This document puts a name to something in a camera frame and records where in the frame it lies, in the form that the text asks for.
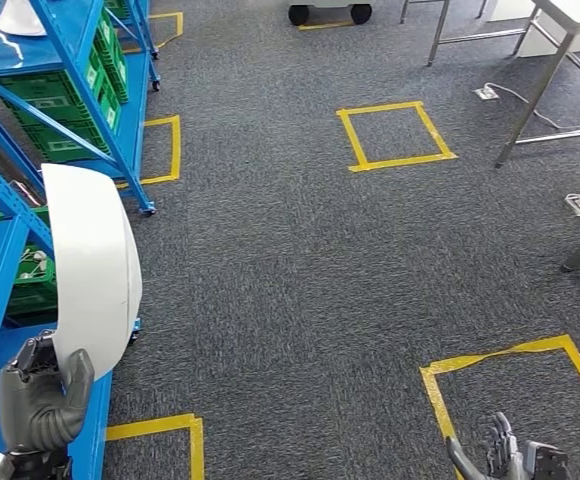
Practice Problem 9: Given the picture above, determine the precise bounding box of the metal table frame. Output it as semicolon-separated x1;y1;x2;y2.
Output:
399;0;541;68

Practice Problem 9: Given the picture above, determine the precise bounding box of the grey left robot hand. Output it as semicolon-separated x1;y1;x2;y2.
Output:
0;329;96;458

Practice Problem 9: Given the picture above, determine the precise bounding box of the grey wheeled mobile robot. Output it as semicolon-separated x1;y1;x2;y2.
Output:
288;0;374;28

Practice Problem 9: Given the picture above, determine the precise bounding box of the white cable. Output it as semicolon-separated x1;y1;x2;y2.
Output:
483;82;580;134

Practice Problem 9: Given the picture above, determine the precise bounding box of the green plastic crate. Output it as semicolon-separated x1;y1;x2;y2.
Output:
0;58;105;128
17;82;122;165
101;39;131;105
92;7;119;58
5;283;60;318
11;243;59;288

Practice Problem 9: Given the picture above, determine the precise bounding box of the white curved plastic part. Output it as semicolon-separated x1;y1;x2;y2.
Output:
41;163;144;384
0;0;48;38

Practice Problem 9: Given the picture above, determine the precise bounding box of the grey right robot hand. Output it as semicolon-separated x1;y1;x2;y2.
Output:
445;411;526;480

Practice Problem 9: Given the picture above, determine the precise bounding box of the white table with metal legs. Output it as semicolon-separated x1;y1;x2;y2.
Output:
494;0;580;171

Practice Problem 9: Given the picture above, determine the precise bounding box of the yellow floor tape square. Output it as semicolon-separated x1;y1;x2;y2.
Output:
119;11;185;55
419;333;580;480
335;100;459;174
115;115;183;191

